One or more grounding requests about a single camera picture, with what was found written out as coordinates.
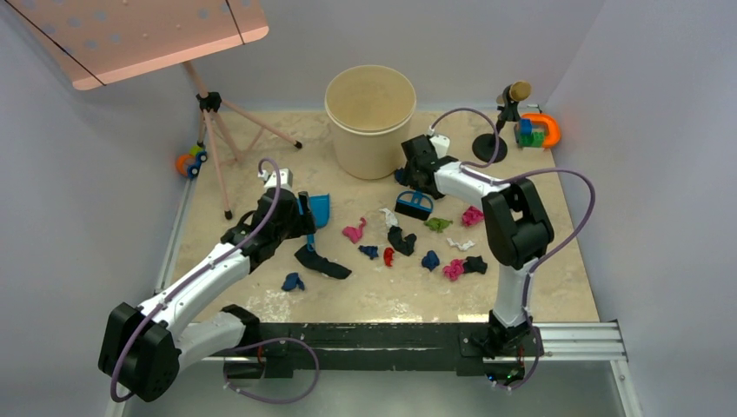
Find blue dustpan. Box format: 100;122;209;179
295;191;330;255

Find blue hand brush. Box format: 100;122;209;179
395;190;434;221

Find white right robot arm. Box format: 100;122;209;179
401;135;554;358

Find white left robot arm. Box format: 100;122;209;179
98;187;316;402

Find long black paper scrap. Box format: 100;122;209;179
295;245;352;280

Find green paper scrap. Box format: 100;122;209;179
423;217;454;233

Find dark blue scrap front left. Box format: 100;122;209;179
281;272;306;292

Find black microphone stand toy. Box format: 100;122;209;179
472;80;532;162

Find pink paper scrap left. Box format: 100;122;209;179
342;217;367;244

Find pink paper scrap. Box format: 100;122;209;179
461;206;484;227
442;259;465;281
342;217;367;244

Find pink paper scrap right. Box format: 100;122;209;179
461;206;484;227

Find beige round bin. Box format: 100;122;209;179
324;65;417;180

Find black paper scrap centre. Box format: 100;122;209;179
387;226;417;256

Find white paper scrap right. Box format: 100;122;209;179
447;238;475;252

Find blue paper scrap front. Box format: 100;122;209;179
421;250;440;272

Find red paper scrap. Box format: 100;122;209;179
382;247;395;268

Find pink paper scrap front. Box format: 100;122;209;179
442;259;465;281

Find black paper scrap front right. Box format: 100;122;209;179
462;255;488;275

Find orange wheeled toy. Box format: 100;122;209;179
175;145;209;179

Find orange colourful block toy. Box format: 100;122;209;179
514;113;562;149

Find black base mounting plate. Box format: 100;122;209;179
204;321;545;387

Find pink music stand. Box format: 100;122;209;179
4;0;303;221

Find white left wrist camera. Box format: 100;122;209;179
259;169;294;192

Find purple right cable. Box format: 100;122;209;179
429;107;596;393

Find aluminium frame rail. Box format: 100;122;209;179
103;178;643;417

